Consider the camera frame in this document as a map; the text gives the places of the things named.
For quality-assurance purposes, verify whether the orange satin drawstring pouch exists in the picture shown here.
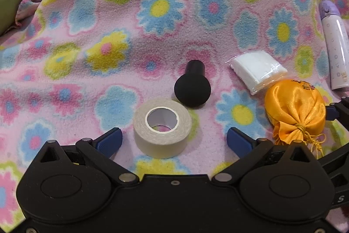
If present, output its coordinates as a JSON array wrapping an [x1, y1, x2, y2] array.
[[264, 79, 327, 158]]

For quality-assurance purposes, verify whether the pink floral fleece blanket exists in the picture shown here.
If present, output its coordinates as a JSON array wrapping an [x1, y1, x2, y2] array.
[[1, 0, 348, 232]]

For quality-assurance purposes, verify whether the white tissue pack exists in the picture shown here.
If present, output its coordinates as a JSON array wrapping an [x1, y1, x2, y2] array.
[[227, 50, 288, 95]]

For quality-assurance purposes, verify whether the black foam ball attachment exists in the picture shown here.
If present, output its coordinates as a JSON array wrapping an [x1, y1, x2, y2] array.
[[174, 60, 211, 108]]

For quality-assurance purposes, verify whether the beige tape roll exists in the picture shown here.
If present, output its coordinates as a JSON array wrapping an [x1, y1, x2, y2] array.
[[132, 98, 192, 159]]

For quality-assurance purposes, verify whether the purple white thermos bottle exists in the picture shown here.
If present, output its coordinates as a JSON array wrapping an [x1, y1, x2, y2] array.
[[319, 1, 348, 90]]

